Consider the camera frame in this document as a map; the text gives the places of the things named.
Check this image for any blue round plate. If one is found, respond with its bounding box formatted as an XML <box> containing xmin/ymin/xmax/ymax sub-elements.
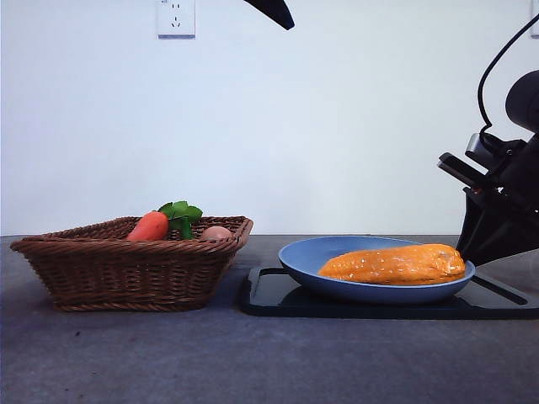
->
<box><xmin>278</xmin><ymin>235</ymin><xmax>477</xmax><ymax>306</ymax></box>

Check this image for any yellow-orange corn cob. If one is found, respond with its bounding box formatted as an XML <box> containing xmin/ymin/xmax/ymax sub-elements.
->
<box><xmin>318</xmin><ymin>242</ymin><xmax>467</xmax><ymax>287</ymax></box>

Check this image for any black rectangular tray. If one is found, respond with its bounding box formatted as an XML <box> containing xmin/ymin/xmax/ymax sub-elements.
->
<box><xmin>239</xmin><ymin>265</ymin><xmax>539</xmax><ymax>319</ymax></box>

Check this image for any brown wicker basket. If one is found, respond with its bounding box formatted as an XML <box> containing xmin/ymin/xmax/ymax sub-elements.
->
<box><xmin>10</xmin><ymin>215</ymin><xmax>254</xmax><ymax>313</ymax></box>

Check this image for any pale grey camera box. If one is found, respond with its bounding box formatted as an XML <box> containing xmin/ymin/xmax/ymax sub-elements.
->
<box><xmin>464</xmin><ymin>132</ymin><xmax>527</xmax><ymax>170</ymax></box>

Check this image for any orange carrot with green leaves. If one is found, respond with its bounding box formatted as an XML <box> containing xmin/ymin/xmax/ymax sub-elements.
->
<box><xmin>125</xmin><ymin>200</ymin><xmax>204</xmax><ymax>242</ymax></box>

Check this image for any black cable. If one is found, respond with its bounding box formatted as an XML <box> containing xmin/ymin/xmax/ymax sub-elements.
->
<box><xmin>478</xmin><ymin>15</ymin><xmax>539</xmax><ymax>146</ymax></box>

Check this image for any brown egg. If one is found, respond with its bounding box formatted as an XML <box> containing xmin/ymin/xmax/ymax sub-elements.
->
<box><xmin>198</xmin><ymin>226</ymin><xmax>234</xmax><ymax>242</ymax></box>

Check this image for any white wall socket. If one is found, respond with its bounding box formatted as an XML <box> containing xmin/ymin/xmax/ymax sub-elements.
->
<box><xmin>157</xmin><ymin>0</ymin><xmax>196</xmax><ymax>40</ymax></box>

